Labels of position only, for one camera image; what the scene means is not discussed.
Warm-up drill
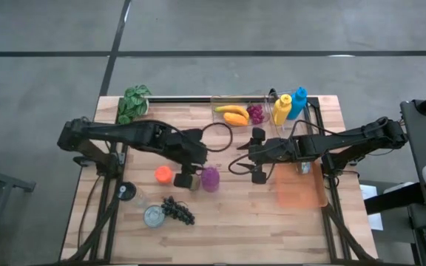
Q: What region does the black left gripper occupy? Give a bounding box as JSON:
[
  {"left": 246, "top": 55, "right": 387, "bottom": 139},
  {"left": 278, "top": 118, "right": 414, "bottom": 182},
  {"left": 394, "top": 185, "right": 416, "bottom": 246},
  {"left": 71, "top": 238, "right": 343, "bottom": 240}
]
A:
[{"left": 172, "top": 129, "right": 209, "bottom": 188}]

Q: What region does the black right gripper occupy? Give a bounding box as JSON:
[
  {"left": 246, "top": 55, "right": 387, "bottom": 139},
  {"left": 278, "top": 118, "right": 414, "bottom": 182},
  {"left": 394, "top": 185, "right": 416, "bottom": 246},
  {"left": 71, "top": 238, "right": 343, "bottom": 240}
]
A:
[{"left": 237, "top": 128, "right": 297, "bottom": 185}]

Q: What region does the magenta plastic sports bottle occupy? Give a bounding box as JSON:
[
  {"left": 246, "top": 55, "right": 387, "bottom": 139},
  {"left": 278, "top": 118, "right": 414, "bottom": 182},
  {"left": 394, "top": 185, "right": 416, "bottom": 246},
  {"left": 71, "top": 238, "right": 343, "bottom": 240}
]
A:
[{"left": 200, "top": 166, "right": 221, "bottom": 194}]

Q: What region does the orange toy mango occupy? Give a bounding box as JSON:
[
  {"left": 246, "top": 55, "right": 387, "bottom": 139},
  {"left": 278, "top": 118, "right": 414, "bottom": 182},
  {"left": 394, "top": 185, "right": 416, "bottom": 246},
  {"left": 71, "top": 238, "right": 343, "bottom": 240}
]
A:
[{"left": 223, "top": 112, "right": 249, "bottom": 127}]

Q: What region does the red toy grape bunch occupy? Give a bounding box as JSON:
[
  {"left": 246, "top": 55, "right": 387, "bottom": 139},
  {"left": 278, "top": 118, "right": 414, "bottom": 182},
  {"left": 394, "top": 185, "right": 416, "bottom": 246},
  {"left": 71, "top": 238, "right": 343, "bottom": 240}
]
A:
[{"left": 246, "top": 103, "right": 265, "bottom": 126}]

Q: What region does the yellow toy banana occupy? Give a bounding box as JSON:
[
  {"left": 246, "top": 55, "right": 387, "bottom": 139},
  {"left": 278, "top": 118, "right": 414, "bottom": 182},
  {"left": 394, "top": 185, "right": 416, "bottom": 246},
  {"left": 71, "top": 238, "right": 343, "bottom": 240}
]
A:
[{"left": 214, "top": 105, "right": 250, "bottom": 120}]

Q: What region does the yellow plastic sports bottle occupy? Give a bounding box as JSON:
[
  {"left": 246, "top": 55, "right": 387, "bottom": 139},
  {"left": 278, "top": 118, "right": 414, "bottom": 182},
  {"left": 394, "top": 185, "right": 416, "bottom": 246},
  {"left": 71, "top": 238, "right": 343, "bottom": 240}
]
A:
[{"left": 271, "top": 94, "right": 293, "bottom": 126}]

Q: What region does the blue plastic sports bottle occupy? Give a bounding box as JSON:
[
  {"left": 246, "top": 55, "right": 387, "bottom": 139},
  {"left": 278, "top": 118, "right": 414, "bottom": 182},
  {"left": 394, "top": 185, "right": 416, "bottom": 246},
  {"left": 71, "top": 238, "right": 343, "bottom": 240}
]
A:
[{"left": 286, "top": 86, "right": 308, "bottom": 120}]

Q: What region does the orange toy fruit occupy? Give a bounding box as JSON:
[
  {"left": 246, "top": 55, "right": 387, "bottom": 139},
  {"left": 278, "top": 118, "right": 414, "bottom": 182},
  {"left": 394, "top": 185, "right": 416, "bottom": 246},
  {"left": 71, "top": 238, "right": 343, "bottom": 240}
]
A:
[{"left": 154, "top": 165, "right": 173, "bottom": 185}]

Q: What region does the black toy grape bunch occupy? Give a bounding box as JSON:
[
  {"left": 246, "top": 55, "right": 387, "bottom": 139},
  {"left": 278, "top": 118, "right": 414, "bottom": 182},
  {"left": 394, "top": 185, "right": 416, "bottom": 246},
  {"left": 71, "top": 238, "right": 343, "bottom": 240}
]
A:
[{"left": 160, "top": 195, "right": 196, "bottom": 226}]

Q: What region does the orange translucent tray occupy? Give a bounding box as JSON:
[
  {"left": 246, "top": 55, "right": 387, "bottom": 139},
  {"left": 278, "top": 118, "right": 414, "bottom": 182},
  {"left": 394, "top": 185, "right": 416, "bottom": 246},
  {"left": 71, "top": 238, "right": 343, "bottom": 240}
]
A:
[{"left": 274, "top": 160, "right": 328, "bottom": 209}]

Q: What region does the clear plastic bin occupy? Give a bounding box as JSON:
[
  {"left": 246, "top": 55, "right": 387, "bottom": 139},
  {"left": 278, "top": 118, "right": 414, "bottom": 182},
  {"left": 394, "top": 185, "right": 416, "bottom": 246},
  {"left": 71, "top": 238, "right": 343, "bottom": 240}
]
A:
[
  {"left": 210, "top": 95, "right": 271, "bottom": 129},
  {"left": 266, "top": 88, "right": 311, "bottom": 138}
]

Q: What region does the silver tin can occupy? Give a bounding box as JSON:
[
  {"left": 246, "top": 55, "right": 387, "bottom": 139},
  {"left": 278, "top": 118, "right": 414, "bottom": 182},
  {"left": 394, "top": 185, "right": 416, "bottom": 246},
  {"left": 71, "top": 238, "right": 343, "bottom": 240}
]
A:
[{"left": 143, "top": 205, "right": 166, "bottom": 228}]

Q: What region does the clear bottle with black cap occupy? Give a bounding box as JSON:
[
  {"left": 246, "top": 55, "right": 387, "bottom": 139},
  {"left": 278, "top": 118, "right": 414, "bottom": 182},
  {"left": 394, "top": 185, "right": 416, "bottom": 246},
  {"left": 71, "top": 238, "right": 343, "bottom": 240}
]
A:
[{"left": 118, "top": 181, "right": 151, "bottom": 210}]

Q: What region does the green plant in white pot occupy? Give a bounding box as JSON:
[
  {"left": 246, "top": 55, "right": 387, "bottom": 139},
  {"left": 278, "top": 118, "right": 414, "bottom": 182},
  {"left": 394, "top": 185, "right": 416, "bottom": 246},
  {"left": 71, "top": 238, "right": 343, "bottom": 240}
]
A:
[{"left": 118, "top": 83, "right": 153, "bottom": 126}]

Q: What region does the white paper on floor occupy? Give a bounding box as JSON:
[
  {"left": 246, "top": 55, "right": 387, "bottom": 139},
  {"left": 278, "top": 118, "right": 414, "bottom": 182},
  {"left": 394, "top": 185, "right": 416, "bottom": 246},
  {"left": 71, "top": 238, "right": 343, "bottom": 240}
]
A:
[{"left": 359, "top": 183, "right": 384, "bottom": 232}]

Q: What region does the dark grey side desk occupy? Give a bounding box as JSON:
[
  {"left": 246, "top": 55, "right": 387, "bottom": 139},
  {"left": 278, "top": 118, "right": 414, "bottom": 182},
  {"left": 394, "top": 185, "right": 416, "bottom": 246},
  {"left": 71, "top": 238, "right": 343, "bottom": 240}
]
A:
[{"left": 399, "top": 98, "right": 426, "bottom": 214}]

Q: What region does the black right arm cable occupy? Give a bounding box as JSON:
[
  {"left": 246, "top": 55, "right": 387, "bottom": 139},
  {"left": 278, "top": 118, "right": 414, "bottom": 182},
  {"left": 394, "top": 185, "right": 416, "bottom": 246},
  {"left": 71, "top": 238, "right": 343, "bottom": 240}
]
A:
[{"left": 228, "top": 118, "right": 347, "bottom": 176}]

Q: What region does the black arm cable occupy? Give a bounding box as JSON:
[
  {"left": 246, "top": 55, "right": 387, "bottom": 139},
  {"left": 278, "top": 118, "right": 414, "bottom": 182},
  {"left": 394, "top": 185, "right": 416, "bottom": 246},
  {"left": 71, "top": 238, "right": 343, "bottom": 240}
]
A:
[
  {"left": 228, "top": 118, "right": 347, "bottom": 176},
  {"left": 197, "top": 122, "right": 234, "bottom": 153}
]

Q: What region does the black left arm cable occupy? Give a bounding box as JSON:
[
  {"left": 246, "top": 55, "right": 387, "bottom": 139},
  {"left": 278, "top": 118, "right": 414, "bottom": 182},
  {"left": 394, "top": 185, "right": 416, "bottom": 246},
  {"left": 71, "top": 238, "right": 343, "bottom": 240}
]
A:
[{"left": 197, "top": 122, "right": 234, "bottom": 153}]

